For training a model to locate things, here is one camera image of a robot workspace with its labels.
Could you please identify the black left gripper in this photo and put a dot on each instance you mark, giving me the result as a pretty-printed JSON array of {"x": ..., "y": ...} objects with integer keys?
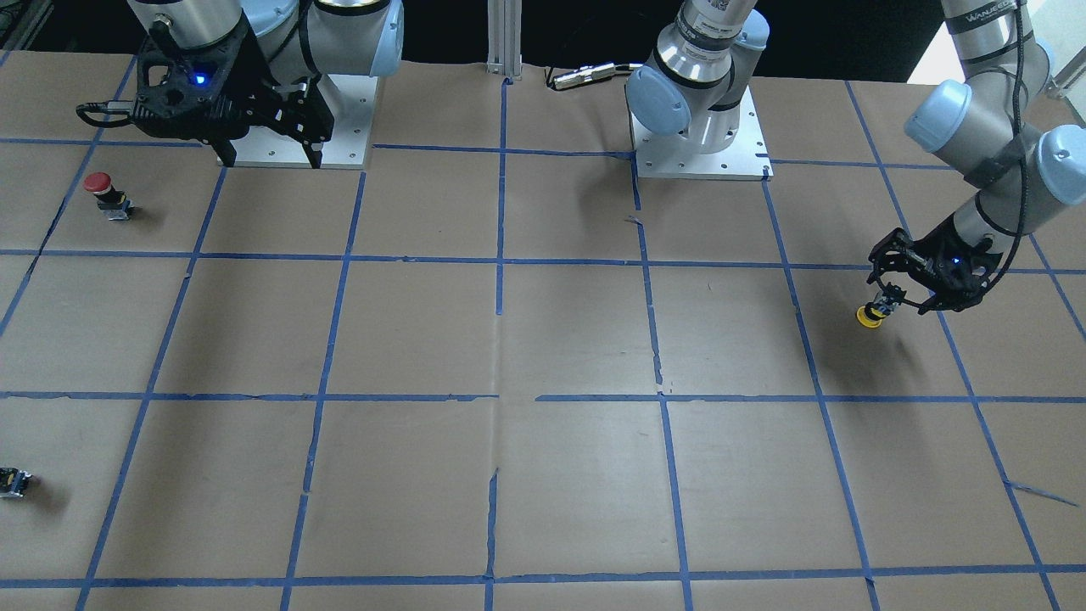
[{"x": 930, "y": 265}]

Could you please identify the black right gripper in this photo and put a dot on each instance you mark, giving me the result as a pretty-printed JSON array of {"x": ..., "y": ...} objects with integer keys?
[{"x": 253, "y": 75}]

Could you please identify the yellow push button switch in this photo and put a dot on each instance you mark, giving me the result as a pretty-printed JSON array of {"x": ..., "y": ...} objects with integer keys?
[{"x": 872, "y": 314}]

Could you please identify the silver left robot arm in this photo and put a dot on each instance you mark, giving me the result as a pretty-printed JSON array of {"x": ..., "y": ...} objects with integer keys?
[{"x": 1022, "y": 177}]

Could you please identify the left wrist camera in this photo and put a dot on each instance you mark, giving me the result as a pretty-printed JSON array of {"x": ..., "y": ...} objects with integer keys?
[{"x": 964, "y": 271}]

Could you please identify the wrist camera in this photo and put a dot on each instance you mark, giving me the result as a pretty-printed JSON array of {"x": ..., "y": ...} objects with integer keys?
[
  {"x": 174, "y": 87},
  {"x": 964, "y": 271}
]

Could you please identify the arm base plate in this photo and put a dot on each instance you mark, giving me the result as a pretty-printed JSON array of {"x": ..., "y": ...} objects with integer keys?
[
  {"x": 353, "y": 101},
  {"x": 727, "y": 145}
]

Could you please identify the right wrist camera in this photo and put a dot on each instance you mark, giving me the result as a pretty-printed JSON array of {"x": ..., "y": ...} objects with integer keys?
[{"x": 174, "y": 87}]

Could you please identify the red push button switch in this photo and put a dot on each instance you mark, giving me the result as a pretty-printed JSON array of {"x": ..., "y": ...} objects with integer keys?
[{"x": 112, "y": 202}]

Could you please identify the aluminium frame post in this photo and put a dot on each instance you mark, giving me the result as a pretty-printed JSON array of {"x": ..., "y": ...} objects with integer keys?
[{"x": 504, "y": 18}]

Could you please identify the small black switch block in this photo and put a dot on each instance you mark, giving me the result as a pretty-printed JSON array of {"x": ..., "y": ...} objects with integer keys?
[{"x": 14, "y": 482}]

